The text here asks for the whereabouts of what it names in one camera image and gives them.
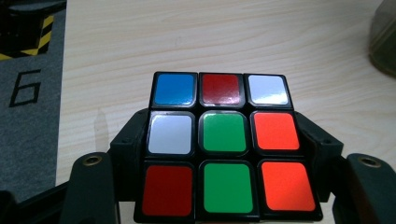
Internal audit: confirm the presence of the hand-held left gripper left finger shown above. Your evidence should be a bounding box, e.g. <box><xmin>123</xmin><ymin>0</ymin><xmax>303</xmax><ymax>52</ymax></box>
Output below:
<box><xmin>108</xmin><ymin>107</ymin><xmax>151</xmax><ymax>203</ymax></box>

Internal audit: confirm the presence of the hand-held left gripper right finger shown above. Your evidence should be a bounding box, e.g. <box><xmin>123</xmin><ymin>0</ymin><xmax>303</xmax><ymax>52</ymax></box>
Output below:
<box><xmin>293</xmin><ymin>110</ymin><xmax>346</xmax><ymax>203</ymax></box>

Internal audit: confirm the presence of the multicoloured puzzle cube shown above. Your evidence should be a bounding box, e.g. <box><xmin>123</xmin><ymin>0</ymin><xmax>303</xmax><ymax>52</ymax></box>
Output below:
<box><xmin>134</xmin><ymin>70</ymin><xmax>324</xmax><ymax>224</ymax></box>

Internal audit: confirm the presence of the grey translucent storage box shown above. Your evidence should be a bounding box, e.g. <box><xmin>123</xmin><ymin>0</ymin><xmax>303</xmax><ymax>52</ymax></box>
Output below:
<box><xmin>368</xmin><ymin>0</ymin><xmax>396</xmax><ymax>78</ymax></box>

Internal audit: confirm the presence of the black stand with hazard-striped base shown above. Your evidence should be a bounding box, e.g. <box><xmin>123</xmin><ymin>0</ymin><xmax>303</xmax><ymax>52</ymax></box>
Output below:
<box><xmin>0</xmin><ymin>0</ymin><xmax>68</xmax><ymax>62</ymax></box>

